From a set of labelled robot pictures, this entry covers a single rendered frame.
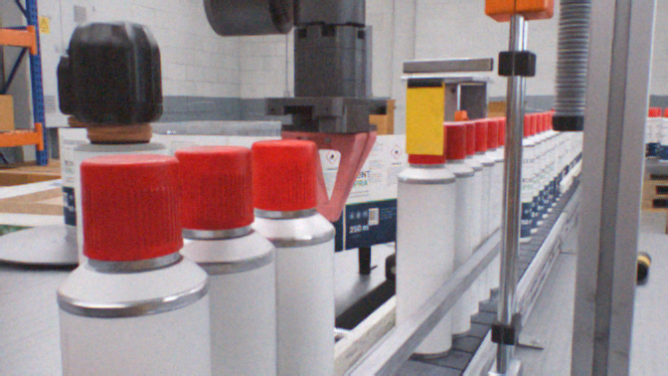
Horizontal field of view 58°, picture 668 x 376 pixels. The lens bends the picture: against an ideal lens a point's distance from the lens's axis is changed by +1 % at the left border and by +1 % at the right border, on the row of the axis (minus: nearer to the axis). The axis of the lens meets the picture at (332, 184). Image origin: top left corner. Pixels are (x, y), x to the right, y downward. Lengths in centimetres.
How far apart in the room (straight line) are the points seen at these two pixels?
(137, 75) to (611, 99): 41
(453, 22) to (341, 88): 774
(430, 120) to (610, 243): 18
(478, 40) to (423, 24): 75
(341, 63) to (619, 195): 24
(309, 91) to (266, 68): 851
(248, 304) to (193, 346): 4
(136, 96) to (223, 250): 34
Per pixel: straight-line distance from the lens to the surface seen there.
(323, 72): 46
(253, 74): 906
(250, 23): 50
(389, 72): 831
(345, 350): 48
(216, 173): 25
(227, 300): 25
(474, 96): 101
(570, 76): 65
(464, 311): 60
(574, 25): 66
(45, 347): 63
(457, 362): 55
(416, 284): 53
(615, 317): 55
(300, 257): 29
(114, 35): 57
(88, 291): 21
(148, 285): 21
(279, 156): 29
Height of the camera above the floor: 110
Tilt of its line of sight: 8 degrees down
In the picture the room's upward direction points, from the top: straight up
